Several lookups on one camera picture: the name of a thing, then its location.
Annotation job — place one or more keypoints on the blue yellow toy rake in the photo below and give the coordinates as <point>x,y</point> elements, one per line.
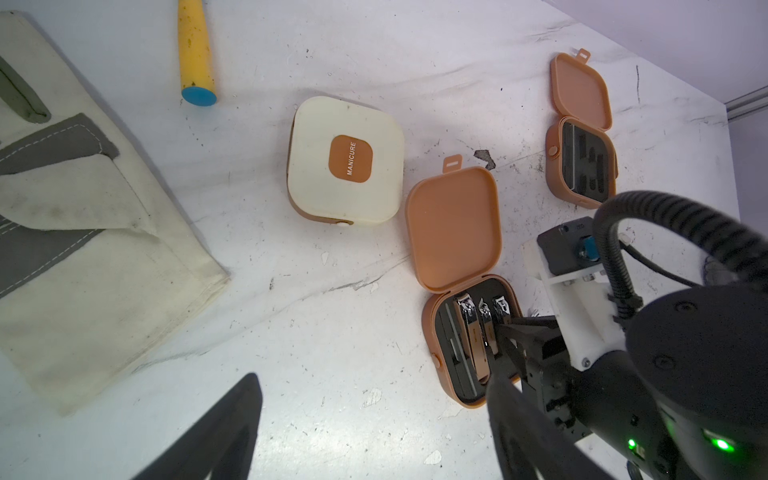
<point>196,72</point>

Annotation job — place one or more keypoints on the large brown nail clipper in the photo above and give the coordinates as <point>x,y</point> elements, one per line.
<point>474,334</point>

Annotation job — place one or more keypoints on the green beige glove on table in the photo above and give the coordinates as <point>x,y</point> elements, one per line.
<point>98,266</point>

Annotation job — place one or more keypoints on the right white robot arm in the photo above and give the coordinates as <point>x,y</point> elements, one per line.
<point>677,385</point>

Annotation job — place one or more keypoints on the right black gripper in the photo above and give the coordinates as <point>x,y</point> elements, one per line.
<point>600,400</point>

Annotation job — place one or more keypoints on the aluminium frame rail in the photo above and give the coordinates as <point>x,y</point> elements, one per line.
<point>747,104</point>

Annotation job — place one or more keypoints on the brown case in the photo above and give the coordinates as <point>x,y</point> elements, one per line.
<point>581,164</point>
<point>455,235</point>

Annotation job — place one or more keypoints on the cream nail clipper case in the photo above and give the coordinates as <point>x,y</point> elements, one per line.
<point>345,163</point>

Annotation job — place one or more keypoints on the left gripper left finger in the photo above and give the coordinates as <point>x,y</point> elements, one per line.
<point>221,444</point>

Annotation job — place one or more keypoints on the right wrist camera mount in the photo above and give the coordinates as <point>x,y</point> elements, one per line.
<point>565,259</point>

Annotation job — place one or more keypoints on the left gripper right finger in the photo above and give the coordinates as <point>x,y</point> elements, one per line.
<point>527,444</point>

